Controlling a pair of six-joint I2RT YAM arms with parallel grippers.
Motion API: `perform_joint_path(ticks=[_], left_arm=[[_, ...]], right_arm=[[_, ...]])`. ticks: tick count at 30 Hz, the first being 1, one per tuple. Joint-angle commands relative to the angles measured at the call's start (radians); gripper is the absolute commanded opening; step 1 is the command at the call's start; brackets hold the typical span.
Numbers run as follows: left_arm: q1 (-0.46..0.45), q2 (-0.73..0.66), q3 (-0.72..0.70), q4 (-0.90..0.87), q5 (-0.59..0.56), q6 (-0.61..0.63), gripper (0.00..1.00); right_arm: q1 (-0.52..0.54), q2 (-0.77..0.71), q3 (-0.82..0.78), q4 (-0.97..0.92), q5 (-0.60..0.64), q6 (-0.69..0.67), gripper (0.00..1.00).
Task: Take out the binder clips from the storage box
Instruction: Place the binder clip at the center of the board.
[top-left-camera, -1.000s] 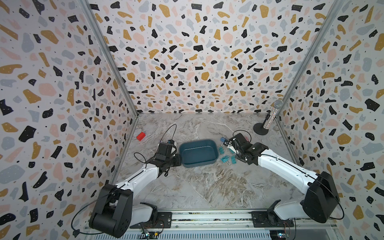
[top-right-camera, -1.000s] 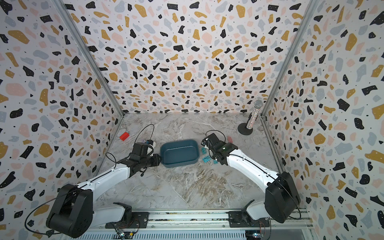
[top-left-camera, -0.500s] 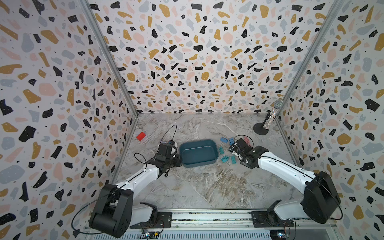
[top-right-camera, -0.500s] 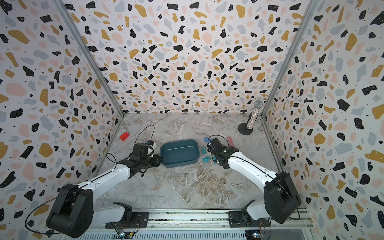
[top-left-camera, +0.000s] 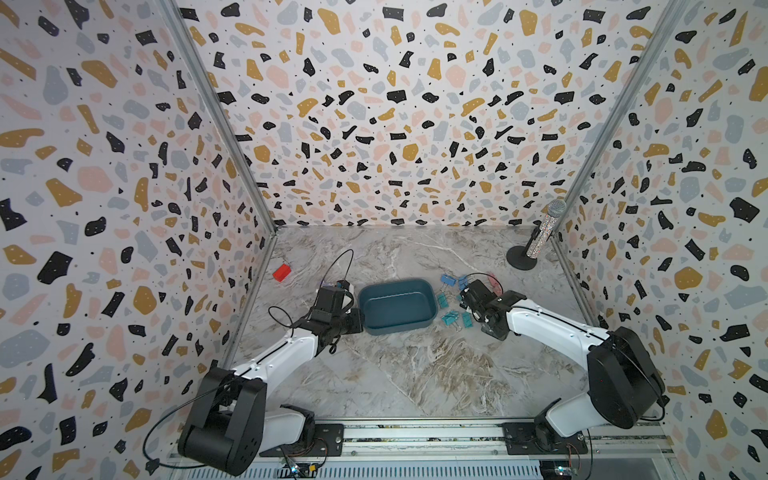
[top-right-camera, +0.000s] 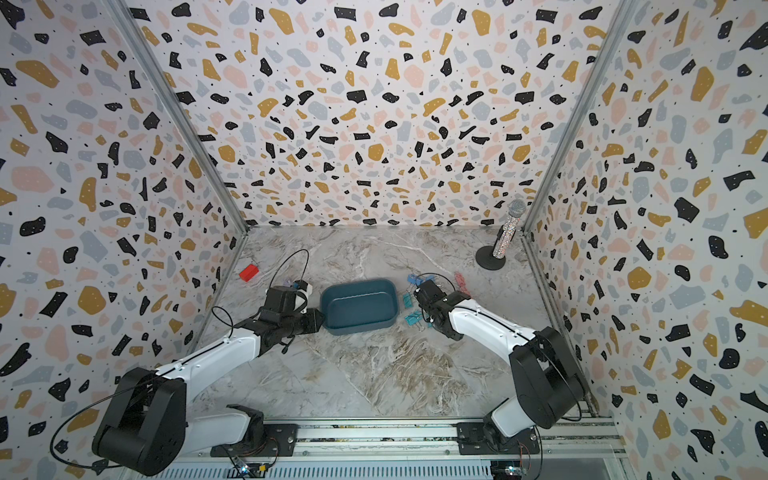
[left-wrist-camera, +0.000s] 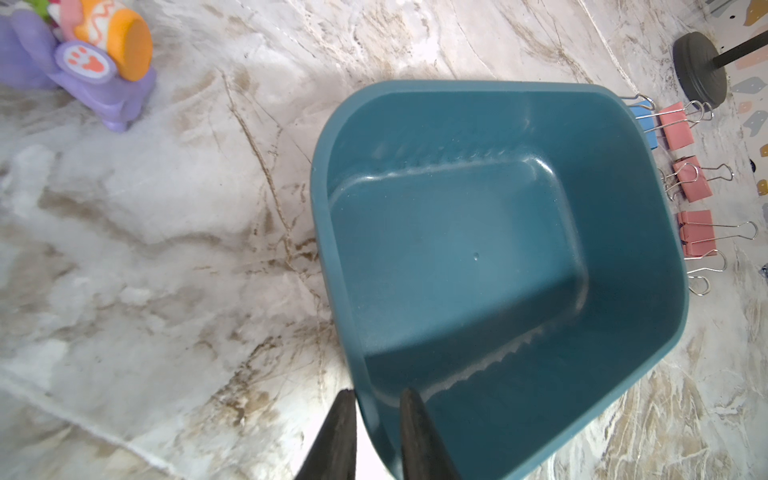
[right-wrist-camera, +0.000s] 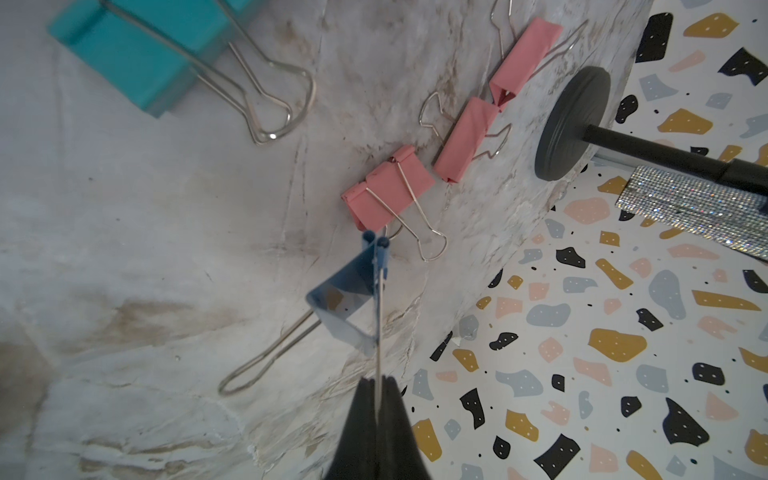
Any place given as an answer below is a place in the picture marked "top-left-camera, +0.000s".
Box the teal plastic storage box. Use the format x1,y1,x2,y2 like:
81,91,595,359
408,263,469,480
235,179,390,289
358,278,438,335

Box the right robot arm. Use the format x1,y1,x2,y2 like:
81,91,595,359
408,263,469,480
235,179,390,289
460,281,665,443

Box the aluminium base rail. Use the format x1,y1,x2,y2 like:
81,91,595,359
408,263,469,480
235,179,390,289
167,416,676,480

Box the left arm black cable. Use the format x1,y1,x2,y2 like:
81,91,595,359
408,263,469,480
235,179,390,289
142,248,356,472

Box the glitter microphone on black stand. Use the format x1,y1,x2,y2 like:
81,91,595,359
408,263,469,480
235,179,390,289
506,199,567,271

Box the red small block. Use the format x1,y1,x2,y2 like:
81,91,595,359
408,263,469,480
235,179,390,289
272,263,292,282

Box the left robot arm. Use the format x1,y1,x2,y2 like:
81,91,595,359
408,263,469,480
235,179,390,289
178,307,364,475

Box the pink binder clip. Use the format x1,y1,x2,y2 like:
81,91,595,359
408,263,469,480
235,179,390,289
487,274,503,290

